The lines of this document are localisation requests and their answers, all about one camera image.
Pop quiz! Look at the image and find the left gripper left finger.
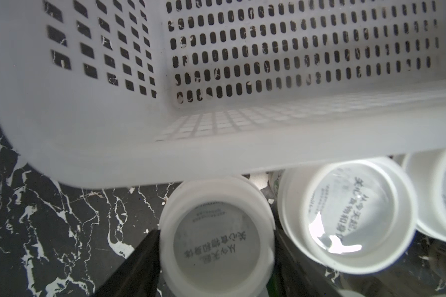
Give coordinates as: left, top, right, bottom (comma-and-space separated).
93, 230, 161, 297

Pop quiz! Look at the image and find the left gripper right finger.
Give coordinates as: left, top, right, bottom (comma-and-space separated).
273, 228, 341, 297

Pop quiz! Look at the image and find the yogurt cup row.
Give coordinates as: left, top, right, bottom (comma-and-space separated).
269, 157, 418, 275
159, 176, 276, 297
395, 149, 446, 242

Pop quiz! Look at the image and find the white plastic perforated basket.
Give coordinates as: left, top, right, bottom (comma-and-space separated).
0, 1, 446, 188

